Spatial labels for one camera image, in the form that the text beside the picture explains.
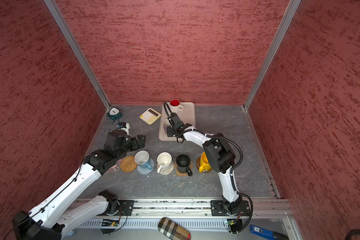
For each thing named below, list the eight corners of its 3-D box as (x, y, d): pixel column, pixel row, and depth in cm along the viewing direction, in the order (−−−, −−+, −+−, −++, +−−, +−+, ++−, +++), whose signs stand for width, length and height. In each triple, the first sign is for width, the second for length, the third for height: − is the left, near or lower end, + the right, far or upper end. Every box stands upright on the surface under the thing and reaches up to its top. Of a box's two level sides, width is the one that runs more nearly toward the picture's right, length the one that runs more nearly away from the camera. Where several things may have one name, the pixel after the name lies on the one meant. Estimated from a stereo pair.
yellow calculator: (139, 118, 115) (138, 116, 113) (150, 108, 122) (149, 107, 120) (151, 125, 110) (150, 123, 109) (161, 115, 117) (161, 113, 115)
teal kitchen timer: (108, 120, 113) (106, 116, 110) (112, 111, 119) (110, 107, 116) (120, 120, 113) (118, 116, 110) (123, 111, 119) (122, 107, 116)
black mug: (176, 177, 86) (175, 171, 78) (176, 162, 92) (176, 154, 84) (191, 177, 86) (192, 171, 78) (191, 162, 92) (192, 154, 84)
